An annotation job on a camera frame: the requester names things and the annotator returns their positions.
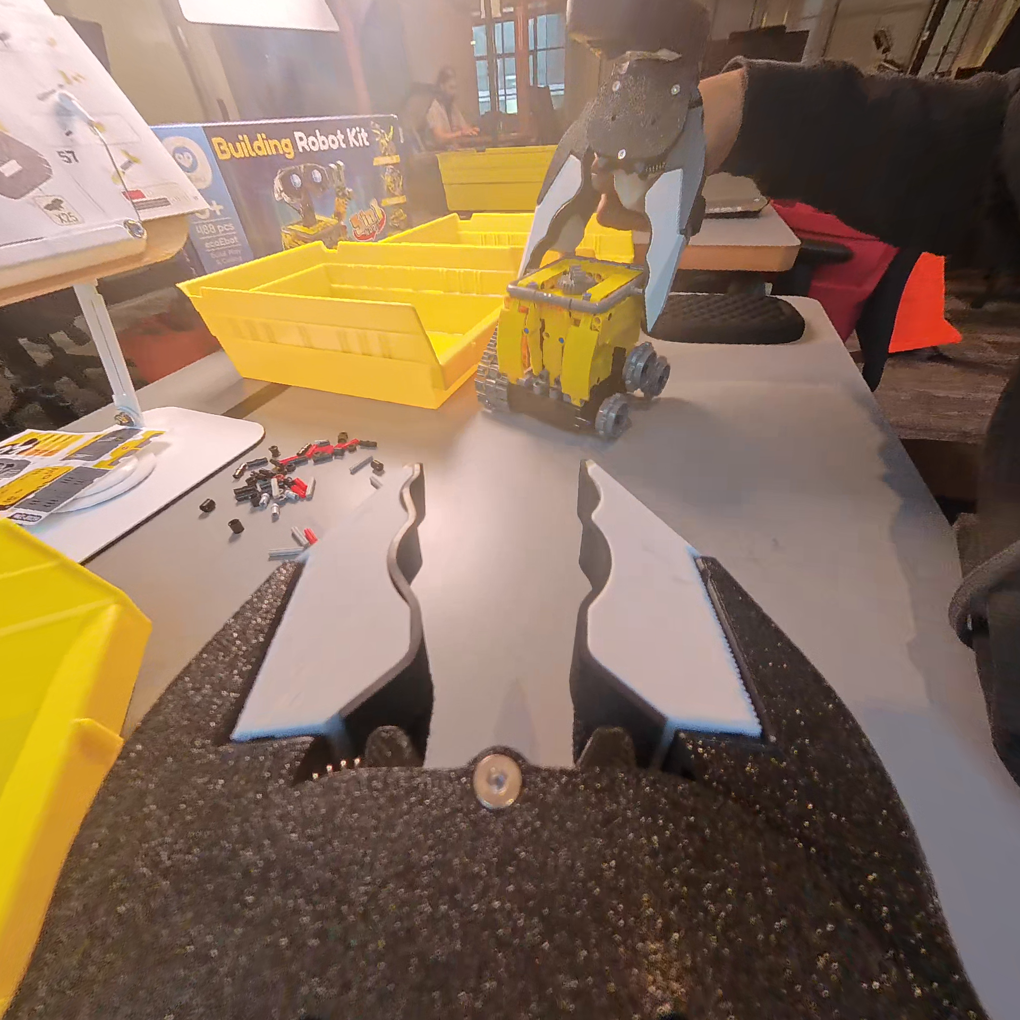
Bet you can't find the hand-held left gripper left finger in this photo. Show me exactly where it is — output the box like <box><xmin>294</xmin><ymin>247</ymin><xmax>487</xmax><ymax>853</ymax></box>
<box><xmin>231</xmin><ymin>464</ymin><xmax>437</xmax><ymax>769</ymax></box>

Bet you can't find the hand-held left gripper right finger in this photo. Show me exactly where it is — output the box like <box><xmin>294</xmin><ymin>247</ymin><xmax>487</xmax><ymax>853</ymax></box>
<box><xmin>571</xmin><ymin>461</ymin><xmax>763</xmax><ymax>769</ymax></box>

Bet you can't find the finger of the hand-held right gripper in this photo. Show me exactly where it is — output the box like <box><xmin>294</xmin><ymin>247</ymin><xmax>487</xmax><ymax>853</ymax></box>
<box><xmin>641</xmin><ymin>166</ymin><xmax>693</xmax><ymax>336</ymax></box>
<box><xmin>518</xmin><ymin>151</ymin><xmax>597</xmax><ymax>282</ymax></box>

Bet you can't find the black yellow toy brick vehicle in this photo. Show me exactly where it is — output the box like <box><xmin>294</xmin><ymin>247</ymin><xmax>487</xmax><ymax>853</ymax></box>
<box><xmin>474</xmin><ymin>257</ymin><xmax>672</xmax><ymax>439</ymax></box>

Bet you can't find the grey toy track chain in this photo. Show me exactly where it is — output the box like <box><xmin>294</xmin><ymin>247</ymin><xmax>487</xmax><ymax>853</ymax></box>
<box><xmin>474</xmin><ymin>330</ymin><xmax>513</xmax><ymax>414</ymax></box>

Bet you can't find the person's right forearm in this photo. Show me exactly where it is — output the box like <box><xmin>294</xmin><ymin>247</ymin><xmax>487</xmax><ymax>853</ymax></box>
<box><xmin>721</xmin><ymin>59</ymin><xmax>1020</xmax><ymax>252</ymax></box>

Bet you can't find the light grey desk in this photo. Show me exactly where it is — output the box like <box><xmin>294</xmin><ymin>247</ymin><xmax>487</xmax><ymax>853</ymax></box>
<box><xmin>80</xmin><ymin>295</ymin><xmax>1020</xmax><ymax>1020</ymax></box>

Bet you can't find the person's right hand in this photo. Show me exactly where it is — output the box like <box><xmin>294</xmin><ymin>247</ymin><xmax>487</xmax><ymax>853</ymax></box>
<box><xmin>592</xmin><ymin>67</ymin><xmax>747</xmax><ymax>234</ymax></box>

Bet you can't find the yellow plastic bin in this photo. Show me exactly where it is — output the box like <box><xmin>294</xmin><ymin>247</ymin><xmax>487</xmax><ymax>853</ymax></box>
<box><xmin>382</xmin><ymin>211</ymin><xmax>639</xmax><ymax>266</ymax></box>
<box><xmin>0</xmin><ymin>518</ymin><xmax>152</xmax><ymax>989</ymax></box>
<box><xmin>177</xmin><ymin>243</ymin><xmax>531</xmax><ymax>410</ymax></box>
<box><xmin>437</xmin><ymin>145</ymin><xmax>559</xmax><ymax>214</ymax></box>

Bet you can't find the grey table with wood edge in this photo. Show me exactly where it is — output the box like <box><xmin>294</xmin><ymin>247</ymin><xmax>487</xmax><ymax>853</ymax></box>
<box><xmin>677</xmin><ymin>171</ymin><xmax>802</xmax><ymax>272</ymax></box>

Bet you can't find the black quilted pad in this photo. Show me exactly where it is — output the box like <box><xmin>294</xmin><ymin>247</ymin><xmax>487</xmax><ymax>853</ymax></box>
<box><xmin>649</xmin><ymin>291</ymin><xmax>806</xmax><ymax>345</ymax></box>

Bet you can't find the paned window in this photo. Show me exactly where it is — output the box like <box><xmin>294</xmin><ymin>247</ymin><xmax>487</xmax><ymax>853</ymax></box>
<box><xmin>470</xmin><ymin>12</ymin><xmax>567</xmax><ymax>105</ymax></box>

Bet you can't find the cluster of small brick parts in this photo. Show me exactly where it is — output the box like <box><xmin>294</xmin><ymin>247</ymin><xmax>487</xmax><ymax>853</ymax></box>
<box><xmin>231</xmin><ymin>432</ymin><xmax>379</xmax><ymax>511</ymax></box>

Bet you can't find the red plastic object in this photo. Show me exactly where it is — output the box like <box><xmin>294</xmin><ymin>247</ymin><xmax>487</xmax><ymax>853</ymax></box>
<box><xmin>773</xmin><ymin>199</ymin><xmax>902</xmax><ymax>320</ymax></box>

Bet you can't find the blue printed kit box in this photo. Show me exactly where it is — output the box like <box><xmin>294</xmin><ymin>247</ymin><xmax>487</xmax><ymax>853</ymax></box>
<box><xmin>151</xmin><ymin>115</ymin><xmax>411</xmax><ymax>276</ymax></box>

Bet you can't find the yellow black printed sheet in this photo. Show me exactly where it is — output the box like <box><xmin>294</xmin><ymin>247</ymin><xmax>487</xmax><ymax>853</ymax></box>
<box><xmin>0</xmin><ymin>426</ymin><xmax>167</xmax><ymax>523</ymax></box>

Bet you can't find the building instruction booklet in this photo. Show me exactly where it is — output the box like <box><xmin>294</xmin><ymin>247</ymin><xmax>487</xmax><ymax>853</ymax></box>
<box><xmin>0</xmin><ymin>0</ymin><xmax>210</xmax><ymax>268</ymax></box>

